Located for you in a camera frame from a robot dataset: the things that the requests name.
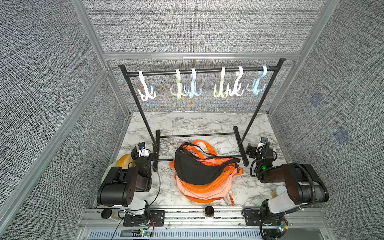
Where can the black knob on rail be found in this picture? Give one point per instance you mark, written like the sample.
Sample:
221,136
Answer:
209,212

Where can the light blue hook far right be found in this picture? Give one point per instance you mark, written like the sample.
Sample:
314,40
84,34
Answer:
256,82

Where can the black garment rack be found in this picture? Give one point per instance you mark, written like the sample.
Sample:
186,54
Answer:
157,140

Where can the white hook right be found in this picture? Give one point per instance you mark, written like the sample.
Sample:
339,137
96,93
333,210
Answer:
237,89

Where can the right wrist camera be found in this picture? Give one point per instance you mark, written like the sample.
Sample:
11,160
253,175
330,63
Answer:
263,142

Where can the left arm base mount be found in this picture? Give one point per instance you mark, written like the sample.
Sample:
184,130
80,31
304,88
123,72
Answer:
149,218

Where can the light blue hook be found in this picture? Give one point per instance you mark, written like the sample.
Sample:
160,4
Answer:
193,92
256,82

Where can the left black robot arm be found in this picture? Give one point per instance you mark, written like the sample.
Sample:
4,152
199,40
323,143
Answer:
130,174

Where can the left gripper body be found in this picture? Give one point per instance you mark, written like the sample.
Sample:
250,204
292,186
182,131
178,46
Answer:
150,157

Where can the black sling bag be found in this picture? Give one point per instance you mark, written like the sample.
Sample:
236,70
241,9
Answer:
195,170

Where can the white hook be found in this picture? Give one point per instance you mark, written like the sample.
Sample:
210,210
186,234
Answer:
148,93
237,89

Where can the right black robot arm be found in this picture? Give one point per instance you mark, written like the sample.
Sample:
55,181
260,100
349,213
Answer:
304,187

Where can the pink sling bag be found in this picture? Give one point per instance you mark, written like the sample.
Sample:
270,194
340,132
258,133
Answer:
219,188

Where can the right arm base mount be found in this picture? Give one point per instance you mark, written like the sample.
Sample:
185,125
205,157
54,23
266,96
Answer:
271,226

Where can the orange sling bag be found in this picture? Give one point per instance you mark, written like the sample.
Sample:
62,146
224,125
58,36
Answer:
208,149
229,198

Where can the light blue hook centre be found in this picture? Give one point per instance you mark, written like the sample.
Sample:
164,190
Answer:
193,92

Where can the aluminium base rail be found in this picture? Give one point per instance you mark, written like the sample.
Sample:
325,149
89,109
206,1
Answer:
190,223

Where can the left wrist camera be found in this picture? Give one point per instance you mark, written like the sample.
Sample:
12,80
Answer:
143,152

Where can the pale green hook right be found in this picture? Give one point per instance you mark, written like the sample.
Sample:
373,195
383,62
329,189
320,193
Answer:
221,92

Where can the pale green hook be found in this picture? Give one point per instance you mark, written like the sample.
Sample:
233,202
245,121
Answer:
181,91
221,92

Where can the white hook far left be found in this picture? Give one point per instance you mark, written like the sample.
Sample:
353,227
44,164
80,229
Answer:
148,93

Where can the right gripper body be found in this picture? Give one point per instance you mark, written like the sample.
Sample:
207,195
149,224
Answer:
253,154

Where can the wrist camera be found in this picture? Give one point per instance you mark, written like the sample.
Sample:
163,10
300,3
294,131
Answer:
263,142
143,152

